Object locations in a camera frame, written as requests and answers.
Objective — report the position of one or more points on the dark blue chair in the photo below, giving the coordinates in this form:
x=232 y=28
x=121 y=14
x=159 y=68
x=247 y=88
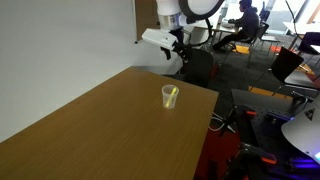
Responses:
x=310 y=41

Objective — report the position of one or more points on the seated person in dark clothes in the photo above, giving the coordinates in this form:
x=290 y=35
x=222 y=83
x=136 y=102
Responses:
x=248 y=21

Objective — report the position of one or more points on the black office chair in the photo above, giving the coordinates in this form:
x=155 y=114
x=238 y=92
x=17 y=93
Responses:
x=200 y=66

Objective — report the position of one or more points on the white desk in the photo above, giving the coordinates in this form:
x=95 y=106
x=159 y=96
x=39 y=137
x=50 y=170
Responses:
x=203 y=28
x=300 y=27

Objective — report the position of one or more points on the clear plastic cup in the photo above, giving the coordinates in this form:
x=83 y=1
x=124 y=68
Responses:
x=175 y=95

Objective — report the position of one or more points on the brown wooden door panel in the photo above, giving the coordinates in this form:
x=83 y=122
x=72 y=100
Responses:
x=146 y=16

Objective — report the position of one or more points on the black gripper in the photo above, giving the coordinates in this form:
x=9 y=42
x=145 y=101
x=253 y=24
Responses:
x=176 y=48

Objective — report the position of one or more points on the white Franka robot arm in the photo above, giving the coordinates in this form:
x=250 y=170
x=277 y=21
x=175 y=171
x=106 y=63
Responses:
x=166 y=13

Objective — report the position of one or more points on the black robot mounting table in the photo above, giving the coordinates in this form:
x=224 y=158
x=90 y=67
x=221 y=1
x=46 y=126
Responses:
x=263 y=126

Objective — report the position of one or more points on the yellow marker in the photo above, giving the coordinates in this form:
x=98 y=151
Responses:
x=171 y=97

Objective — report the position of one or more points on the black chair with metal legs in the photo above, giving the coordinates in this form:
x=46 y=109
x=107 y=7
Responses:
x=261 y=31
x=286 y=65

